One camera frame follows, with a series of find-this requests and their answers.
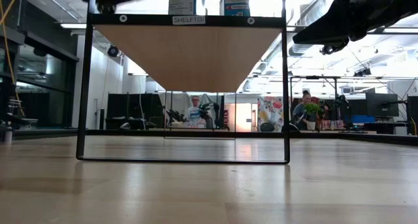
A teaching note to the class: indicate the blue bin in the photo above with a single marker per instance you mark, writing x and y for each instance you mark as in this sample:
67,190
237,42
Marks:
362,119

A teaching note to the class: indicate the grey container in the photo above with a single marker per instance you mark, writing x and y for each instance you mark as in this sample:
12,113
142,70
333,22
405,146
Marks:
26,123

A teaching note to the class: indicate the dark glass partition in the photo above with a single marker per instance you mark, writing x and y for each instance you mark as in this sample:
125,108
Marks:
42,96

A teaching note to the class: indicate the yellow Corn Pops cereal box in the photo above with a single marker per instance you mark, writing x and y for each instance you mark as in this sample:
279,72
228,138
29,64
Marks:
181,2

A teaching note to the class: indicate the black computer monitor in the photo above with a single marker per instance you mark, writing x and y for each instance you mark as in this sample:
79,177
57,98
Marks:
382,104

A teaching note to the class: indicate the green plant in white pot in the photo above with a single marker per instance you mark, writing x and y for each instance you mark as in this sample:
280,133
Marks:
311,108

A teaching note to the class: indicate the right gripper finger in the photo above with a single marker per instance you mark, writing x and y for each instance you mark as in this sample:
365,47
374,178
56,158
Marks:
326,28

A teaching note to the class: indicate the white cylinder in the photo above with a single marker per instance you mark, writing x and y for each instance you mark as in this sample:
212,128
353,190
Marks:
8,136

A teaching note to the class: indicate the black frame wooden shelf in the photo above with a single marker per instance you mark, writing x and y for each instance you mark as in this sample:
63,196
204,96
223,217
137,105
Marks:
189,54

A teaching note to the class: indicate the black metal gantry frame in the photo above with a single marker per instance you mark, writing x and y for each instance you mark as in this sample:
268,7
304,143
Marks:
313,77

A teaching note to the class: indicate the floral patterned cloth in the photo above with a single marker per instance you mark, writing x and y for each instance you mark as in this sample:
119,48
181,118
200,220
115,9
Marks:
269,109

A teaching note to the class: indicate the blue Rice Krispies cereal box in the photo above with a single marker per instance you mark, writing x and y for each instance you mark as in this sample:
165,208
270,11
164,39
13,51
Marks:
235,8

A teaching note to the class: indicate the black ceiling light fixture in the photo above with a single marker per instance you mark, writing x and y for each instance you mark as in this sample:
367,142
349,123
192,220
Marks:
328,50
362,72

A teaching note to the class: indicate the black round bag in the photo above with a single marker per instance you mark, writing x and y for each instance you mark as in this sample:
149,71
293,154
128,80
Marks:
267,127

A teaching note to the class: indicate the black round ceiling device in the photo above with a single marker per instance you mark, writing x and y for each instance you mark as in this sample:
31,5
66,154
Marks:
113,51

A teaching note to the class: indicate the grey white curtain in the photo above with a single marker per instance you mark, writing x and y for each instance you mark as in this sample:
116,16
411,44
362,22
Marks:
178,101

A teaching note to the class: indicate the black partition panel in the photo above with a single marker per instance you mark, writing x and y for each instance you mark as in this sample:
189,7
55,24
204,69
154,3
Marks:
147,106

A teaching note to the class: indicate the black background robot arm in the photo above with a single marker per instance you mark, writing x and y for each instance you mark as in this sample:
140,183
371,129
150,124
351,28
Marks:
209,113
176,115

